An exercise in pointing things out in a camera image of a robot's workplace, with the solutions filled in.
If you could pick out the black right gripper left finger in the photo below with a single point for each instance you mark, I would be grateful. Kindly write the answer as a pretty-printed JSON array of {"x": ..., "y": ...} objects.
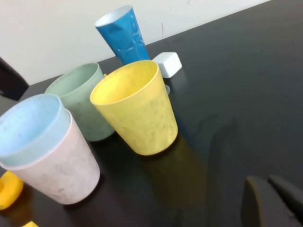
[{"x": 260, "y": 208}]

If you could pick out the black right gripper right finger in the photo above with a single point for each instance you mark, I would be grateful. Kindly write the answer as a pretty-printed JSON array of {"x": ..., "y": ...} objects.
[{"x": 293, "y": 198}]

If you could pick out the yellow plastic cup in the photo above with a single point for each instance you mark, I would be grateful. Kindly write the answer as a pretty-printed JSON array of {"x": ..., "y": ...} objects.
[{"x": 142, "y": 123}]

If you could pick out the green plastic cup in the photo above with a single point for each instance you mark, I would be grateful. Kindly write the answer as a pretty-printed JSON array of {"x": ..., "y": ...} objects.
[{"x": 87, "y": 113}]

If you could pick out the light blue plastic cup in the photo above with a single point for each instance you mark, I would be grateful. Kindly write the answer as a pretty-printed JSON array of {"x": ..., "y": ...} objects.
[{"x": 26, "y": 127}]

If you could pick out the black cloth-covered left arm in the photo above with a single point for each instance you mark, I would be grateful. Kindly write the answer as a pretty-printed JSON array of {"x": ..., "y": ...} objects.
[{"x": 11, "y": 80}]

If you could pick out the small white green tube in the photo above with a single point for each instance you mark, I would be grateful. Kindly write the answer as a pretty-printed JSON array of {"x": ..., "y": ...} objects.
[{"x": 169, "y": 65}]

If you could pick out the pale pink plastic cup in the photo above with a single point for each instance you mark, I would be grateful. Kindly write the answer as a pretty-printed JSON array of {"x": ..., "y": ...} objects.
[{"x": 64, "y": 170}]

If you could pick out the blue-wrapped clear footed glass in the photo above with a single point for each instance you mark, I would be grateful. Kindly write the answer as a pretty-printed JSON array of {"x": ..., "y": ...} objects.
[{"x": 125, "y": 37}]

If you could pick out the yellow foam cube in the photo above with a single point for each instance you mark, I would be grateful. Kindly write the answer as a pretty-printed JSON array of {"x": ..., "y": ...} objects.
[{"x": 30, "y": 224}]

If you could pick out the yellow rubber duck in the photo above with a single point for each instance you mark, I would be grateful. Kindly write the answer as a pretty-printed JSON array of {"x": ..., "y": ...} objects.
[{"x": 9, "y": 191}]

